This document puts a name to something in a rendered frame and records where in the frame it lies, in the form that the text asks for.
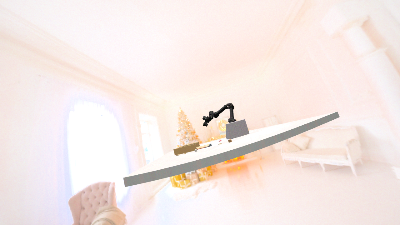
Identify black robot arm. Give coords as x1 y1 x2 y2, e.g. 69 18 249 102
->
203 103 236 123

